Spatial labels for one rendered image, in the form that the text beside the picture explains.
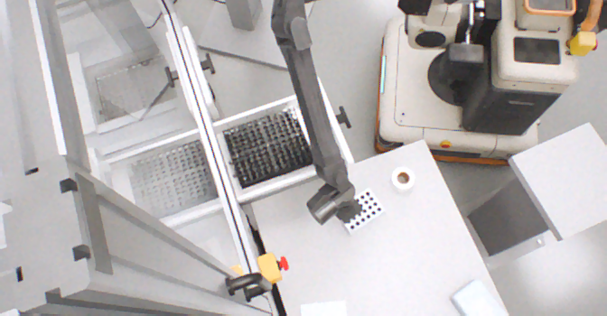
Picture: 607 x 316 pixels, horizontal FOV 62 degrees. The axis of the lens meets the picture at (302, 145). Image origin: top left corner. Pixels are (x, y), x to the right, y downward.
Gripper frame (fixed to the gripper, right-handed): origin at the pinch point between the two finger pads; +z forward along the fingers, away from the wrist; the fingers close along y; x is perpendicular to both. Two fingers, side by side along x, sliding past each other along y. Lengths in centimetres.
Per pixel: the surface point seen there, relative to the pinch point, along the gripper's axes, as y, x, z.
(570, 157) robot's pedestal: 29, 67, 4
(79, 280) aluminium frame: 16, -36, -116
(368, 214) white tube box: 5.3, 5.9, 1.8
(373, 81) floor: -56, 69, 78
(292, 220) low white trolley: -7.5, -12.6, 5.7
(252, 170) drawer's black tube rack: -23.5, -14.2, -6.7
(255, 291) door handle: 12, -31, -55
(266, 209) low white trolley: -15.0, -16.9, 5.7
